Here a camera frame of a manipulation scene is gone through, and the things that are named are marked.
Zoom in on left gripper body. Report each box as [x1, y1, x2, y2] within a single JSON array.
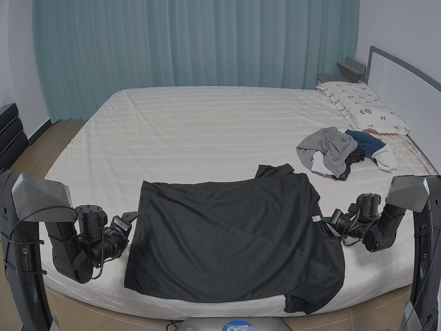
[[102, 215, 132, 259]]

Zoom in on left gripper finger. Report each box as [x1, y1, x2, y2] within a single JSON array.
[[122, 211, 141, 228]]

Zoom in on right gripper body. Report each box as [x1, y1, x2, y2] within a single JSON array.
[[330, 210, 359, 238]]

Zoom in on black polo shirt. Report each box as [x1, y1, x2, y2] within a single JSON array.
[[123, 163, 346, 314]]

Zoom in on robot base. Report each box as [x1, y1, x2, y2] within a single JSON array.
[[170, 317, 288, 331]]

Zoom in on pile of clothes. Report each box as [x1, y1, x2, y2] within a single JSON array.
[[296, 126, 398, 181]]

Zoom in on bed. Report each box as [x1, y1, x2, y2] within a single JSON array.
[[41, 46, 441, 319]]

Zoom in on white printed pillow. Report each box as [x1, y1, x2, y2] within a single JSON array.
[[315, 81, 411, 136]]

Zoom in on black chest of drawers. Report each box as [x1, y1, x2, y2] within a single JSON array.
[[0, 103, 29, 171]]

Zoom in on grey bedside table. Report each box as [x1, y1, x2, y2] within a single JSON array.
[[317, 56, 366, 89]]

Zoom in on blue-green curtain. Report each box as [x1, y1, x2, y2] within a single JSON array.
[[33, 0, 359, 123]]

